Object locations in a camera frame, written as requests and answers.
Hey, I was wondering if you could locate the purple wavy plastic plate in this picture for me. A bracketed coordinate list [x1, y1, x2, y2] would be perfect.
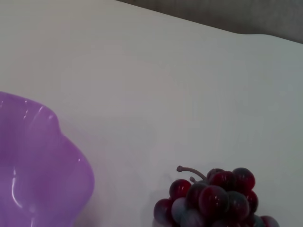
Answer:
[0, 91, 96, 227]

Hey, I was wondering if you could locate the dark red grape bunch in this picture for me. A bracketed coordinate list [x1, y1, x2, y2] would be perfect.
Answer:
[153, 165, 280, 227]

